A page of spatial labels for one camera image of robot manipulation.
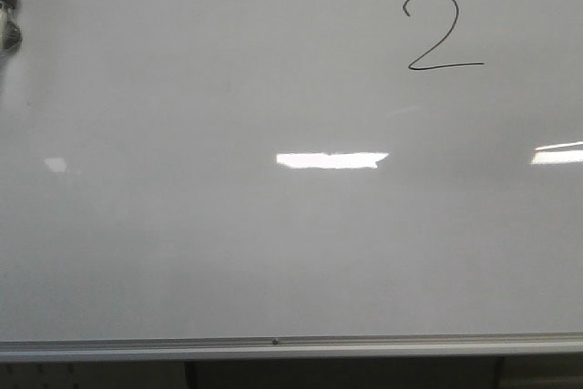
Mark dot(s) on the aluminium whiteboard tray rail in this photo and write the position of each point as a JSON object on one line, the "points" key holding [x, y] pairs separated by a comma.
{"points": [[289, 347]]}

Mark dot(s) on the white whiteboard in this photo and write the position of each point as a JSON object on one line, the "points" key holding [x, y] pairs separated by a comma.
{"points": [[251, 168]]}

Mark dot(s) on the grey perforated panel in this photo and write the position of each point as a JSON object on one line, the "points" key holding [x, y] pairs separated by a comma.
{"points": [[94, 375]]}

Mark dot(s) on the black white whiteboard marker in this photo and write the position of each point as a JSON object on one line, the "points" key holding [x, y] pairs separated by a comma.
{"points": [[11, 34]]}

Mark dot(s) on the dark cabinet under whiteboard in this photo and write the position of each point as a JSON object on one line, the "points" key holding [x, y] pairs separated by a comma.
{"points": [[408, 372]]}

